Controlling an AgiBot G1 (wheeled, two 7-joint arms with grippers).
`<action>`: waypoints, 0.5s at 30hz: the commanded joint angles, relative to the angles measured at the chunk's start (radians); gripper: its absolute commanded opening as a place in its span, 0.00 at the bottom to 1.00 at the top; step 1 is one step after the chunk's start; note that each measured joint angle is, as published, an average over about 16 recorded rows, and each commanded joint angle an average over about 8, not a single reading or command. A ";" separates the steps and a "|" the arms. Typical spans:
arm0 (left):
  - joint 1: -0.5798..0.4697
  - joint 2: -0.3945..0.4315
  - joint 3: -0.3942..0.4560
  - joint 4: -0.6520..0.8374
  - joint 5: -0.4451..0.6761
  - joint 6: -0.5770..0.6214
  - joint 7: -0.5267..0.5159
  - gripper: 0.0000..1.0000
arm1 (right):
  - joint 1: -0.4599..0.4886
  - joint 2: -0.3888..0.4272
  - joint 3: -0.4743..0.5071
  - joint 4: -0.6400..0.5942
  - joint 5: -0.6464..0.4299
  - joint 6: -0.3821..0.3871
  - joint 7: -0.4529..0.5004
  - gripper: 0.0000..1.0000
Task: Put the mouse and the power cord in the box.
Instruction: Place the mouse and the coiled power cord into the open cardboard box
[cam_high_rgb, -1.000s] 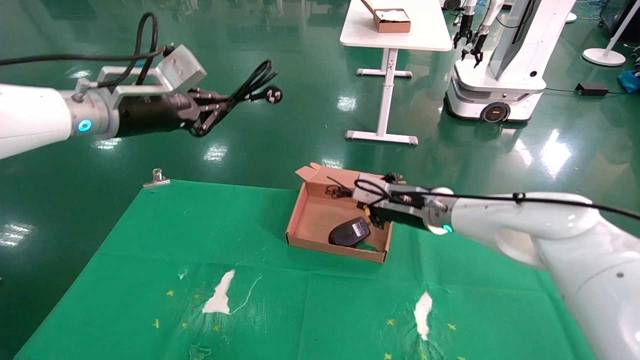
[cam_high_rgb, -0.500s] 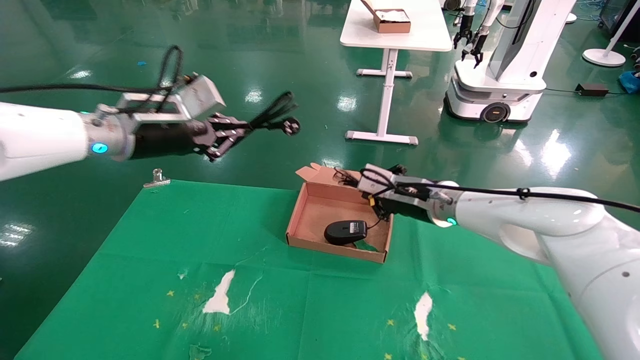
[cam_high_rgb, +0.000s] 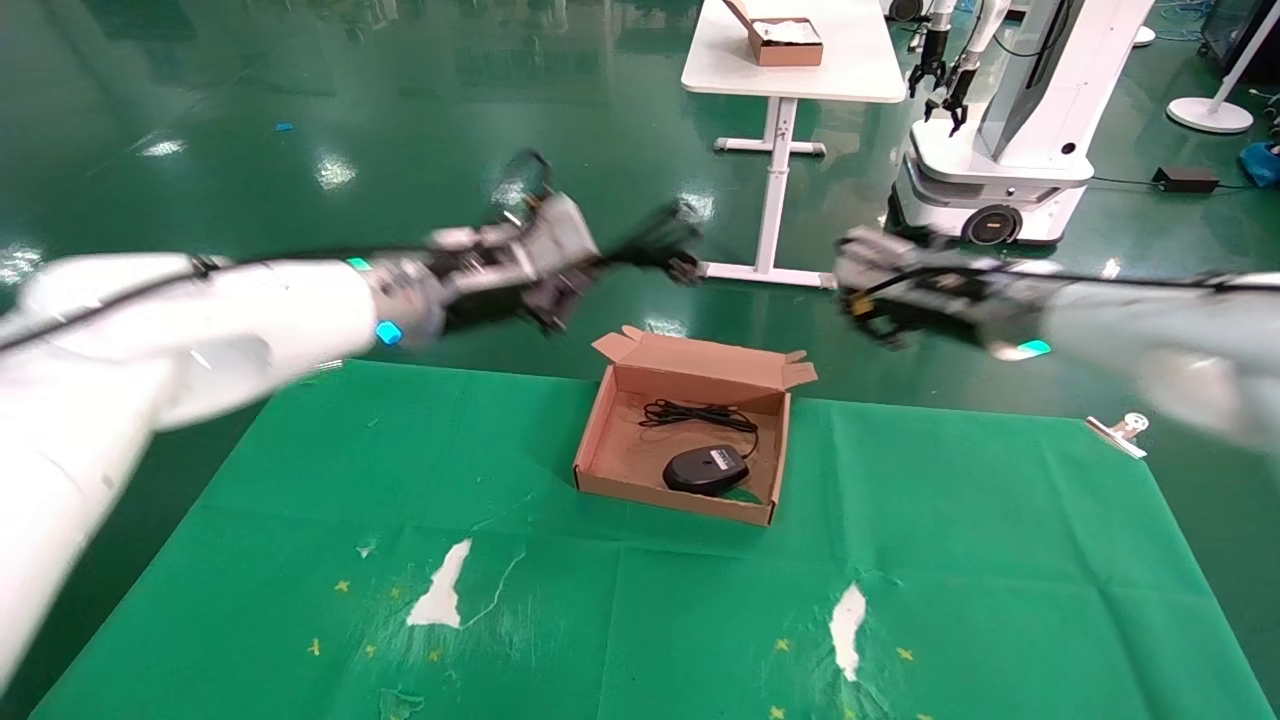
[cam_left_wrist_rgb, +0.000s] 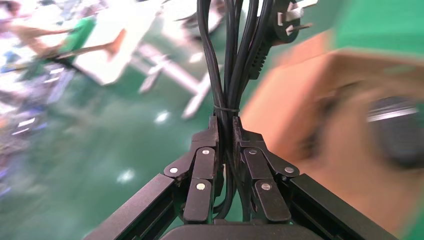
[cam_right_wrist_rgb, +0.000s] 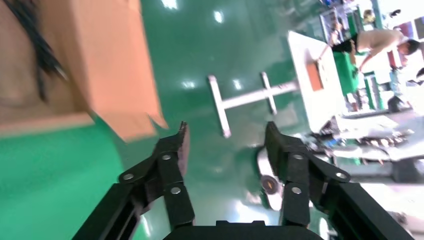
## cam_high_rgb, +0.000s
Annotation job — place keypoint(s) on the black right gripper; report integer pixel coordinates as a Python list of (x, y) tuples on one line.
[(940, 315)]

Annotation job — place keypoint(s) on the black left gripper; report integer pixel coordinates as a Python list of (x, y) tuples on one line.
[(490, 300)]

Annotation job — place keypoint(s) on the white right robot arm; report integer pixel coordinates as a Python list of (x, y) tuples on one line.
[(1160, 340)]

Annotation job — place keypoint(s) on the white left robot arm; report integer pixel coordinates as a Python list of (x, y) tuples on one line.
[(180, 340)]

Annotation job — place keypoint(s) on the open brown cardboard box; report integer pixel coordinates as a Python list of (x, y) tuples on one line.
[(625, 450)]

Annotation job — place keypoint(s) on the brown box with white contents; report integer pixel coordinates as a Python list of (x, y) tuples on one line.
[(787, 52)]

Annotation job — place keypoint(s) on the white wheeled background robot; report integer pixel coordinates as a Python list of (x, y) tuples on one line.
[(1000, 170)]

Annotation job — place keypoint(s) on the white height-adjustable table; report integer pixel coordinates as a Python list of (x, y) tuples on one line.
[(850, 60)]

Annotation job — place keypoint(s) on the silver metal table clip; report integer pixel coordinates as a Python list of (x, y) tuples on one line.
[(1114, 432)]

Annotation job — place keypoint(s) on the black power adapter brick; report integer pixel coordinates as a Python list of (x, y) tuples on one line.
[(1185, 179)]

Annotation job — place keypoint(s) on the green table cloth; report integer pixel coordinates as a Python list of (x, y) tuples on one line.
[(640, 620)]

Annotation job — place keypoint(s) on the white floor stand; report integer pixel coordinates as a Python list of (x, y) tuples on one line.
[(1210, 115)]

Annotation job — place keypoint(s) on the blue plastic shoe cover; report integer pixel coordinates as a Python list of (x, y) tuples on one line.
[(1262, 162)]

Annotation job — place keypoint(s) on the black cabinet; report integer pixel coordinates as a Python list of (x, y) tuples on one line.
[(1217, 30)]

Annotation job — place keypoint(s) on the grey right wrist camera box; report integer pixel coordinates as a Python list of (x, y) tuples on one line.
[(880, 260)]

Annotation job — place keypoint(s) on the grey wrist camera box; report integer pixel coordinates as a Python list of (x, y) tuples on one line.
[(880, 260), (550, 240)]

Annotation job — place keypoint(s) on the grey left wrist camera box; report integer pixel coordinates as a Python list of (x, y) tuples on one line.
[(550, 240)]

